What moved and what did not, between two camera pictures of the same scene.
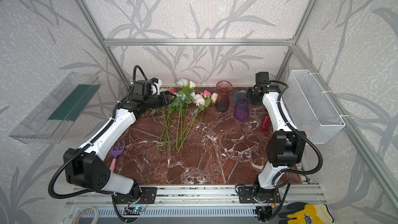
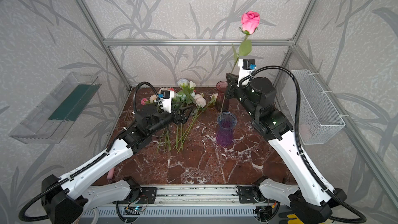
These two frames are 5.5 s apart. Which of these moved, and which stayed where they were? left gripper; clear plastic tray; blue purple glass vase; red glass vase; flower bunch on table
Moved: left gripper; blue purple glass vase
Stayed: clear plastic tray; red glass vase; flower bunch on table
